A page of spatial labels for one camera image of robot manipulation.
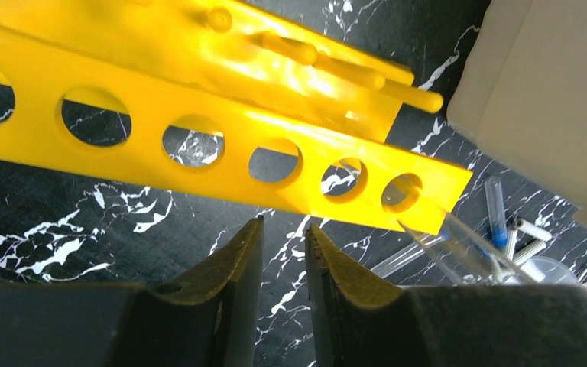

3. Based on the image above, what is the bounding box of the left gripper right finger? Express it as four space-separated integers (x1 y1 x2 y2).
305 225 587 366

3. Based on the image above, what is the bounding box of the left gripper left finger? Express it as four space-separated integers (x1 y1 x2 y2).
0 216 264 366

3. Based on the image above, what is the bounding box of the glass test tube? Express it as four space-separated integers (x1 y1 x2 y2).
397 184 537 286

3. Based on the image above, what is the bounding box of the yellow test tube rack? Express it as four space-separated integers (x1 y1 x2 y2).
0 1 472 234

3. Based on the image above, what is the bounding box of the blue capped test tube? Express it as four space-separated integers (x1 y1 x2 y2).
371 232 449 278
484 176 508 249

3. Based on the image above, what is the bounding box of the clear plastic funnel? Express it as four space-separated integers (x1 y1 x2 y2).
519 256 579 285

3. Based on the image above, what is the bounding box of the white clay triangle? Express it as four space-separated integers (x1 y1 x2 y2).
503 216 553 267

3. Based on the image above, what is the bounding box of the beige plastic bin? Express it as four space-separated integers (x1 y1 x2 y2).
447 1 587 227

